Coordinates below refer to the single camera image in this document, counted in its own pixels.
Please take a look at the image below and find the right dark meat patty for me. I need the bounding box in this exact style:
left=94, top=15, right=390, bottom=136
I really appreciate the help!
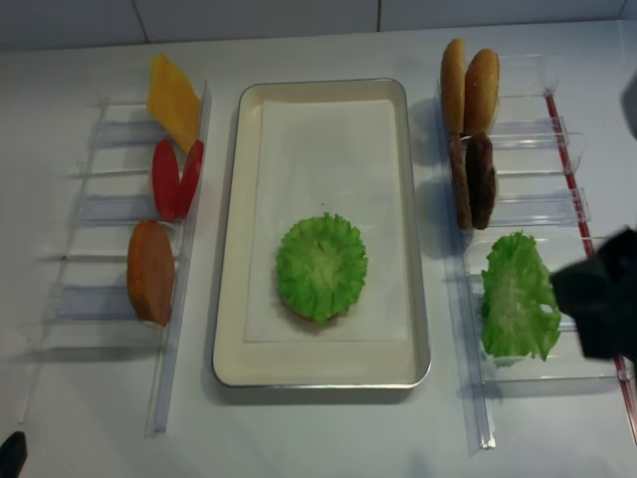
left=465, top=132, right=497, bottom=230

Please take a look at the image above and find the bun slice rack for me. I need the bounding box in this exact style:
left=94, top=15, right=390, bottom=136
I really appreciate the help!
left=464, top=49, right=500, bottom=135
left=440, top=38, right=465, bottom=133

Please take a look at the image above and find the left brown meat patty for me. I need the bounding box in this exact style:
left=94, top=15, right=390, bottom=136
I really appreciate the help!
left=448, top=132, right=473, bottom=230

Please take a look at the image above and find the green lettuce leaf in rack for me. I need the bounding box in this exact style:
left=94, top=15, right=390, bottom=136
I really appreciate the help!
left=481, top=231, right=561, bottom=360

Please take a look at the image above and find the green lettuce leaf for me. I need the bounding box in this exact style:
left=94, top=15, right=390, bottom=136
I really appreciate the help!
left=481, top=231, right=561, bottom=360
left=276, top=212, right=368, bottom=326

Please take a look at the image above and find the clear acrylic left rack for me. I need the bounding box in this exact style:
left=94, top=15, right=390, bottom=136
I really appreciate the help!
left=19, top=98, right=197, bottom=436

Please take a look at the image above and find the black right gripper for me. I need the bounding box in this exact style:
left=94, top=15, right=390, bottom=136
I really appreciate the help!
left=550, top=229, right=636, bottom=361

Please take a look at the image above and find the left bun slice right rack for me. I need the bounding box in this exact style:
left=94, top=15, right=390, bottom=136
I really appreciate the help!
left=440, top=38, right=465, bottom=133

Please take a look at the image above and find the clear acrylic rack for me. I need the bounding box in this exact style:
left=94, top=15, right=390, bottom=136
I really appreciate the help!
left=437, top=55, right=636, bottom=451
left=19, top=98, right=197, bottom=436

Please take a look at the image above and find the left red tomato slice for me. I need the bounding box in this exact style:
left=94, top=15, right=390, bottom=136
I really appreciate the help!
left=151, top=138, right=179, bottom=222

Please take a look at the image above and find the bottom bun slice on tray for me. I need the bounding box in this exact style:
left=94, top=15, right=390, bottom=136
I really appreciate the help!
left=286, top=309, right=339, bottom=327

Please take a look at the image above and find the brown bun in left rack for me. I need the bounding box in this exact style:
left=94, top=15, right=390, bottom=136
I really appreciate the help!
left=126, top=221, right=175, bottom=327

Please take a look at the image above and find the yellow cheese slice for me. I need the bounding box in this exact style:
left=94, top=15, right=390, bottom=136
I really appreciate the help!
left=146, top=54, right=201, bottom=152

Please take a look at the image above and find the red tomato slice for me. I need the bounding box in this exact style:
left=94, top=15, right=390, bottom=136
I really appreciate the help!
left=176, top=139, right=204, bottom=218
left=151, top=138, right=179, bottom=222

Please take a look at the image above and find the white paper liner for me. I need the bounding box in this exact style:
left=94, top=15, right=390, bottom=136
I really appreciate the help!
left=245, top=101, right=409, bottom=342

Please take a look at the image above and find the cream metal tray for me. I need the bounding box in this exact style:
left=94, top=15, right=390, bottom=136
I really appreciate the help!
left=212, top=79, right=431, bottom=389

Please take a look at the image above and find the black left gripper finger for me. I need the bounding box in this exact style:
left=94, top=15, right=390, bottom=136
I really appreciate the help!
left=0, top=431, right=26, bottom=478

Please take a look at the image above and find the clear acrylic right rack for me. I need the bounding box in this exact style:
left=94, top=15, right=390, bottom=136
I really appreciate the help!
left=437, top=55, right=636, bottom=451

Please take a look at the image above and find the right red tomato slice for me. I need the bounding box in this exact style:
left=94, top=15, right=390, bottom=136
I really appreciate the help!
left=176, top=139, right=204, bottom=218

